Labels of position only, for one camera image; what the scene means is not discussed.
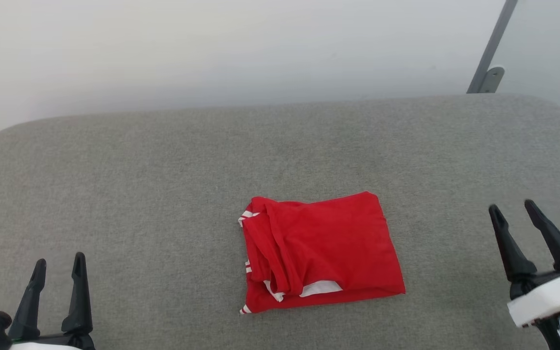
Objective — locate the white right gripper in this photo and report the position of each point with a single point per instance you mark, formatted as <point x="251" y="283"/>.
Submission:
<point x="547" y="296"/>

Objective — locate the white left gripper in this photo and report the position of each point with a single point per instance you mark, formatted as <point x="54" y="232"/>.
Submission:
<point x="51" y="341"/>

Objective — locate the red shirt with white stripes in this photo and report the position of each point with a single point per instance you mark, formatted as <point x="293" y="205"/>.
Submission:
<point x="328" y="248"/>

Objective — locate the grey fabric sofa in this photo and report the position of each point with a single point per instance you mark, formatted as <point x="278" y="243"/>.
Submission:
<point x="163" y="204"/>

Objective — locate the grey metal pole bracket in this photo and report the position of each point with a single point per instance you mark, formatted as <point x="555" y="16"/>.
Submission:
<point x="492" y="80"/>

